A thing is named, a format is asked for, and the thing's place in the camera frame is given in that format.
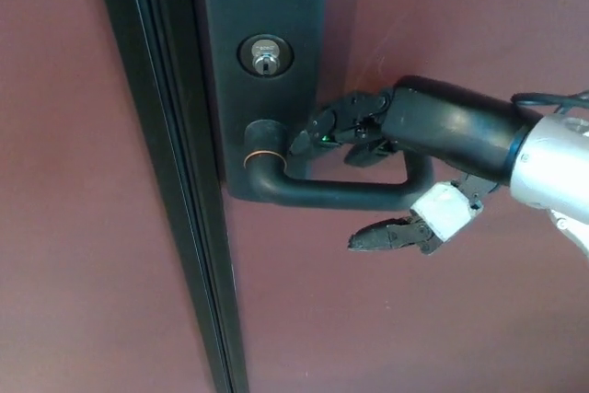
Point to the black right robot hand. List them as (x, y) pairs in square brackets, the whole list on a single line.
[(442, 121)]

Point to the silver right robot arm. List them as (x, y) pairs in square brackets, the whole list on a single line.
[(557, 167)]

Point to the maroon door leaf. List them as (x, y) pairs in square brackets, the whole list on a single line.
[(391, 319), (69, 181)]

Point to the black door edge strip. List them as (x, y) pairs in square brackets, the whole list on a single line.
[(184, 158)]

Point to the silver lock cylinder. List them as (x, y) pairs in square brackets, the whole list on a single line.
[(265, 56)]

